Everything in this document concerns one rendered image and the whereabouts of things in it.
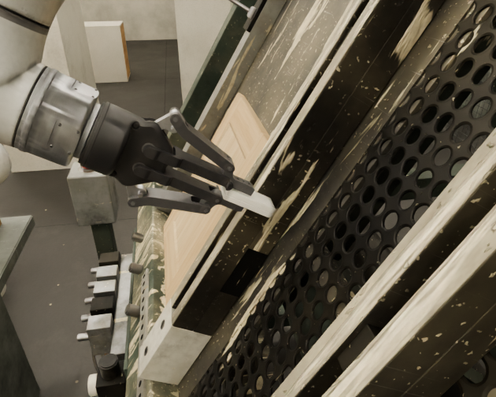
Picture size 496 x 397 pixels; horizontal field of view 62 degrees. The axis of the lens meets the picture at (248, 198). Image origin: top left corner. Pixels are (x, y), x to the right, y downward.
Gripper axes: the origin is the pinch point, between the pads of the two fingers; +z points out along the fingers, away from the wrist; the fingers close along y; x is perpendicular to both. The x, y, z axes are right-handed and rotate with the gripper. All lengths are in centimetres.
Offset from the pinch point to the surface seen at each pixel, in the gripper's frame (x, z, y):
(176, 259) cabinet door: 28.6, 6.6, -32.0
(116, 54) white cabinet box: 549, -21, -113
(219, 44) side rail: 81, 4, 7
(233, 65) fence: 57, 4, 7
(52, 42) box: 282, -62, -67
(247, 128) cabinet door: 31.4, 6.4, 0.5
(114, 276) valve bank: 47, 0, -56
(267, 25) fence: 57, 7, 18
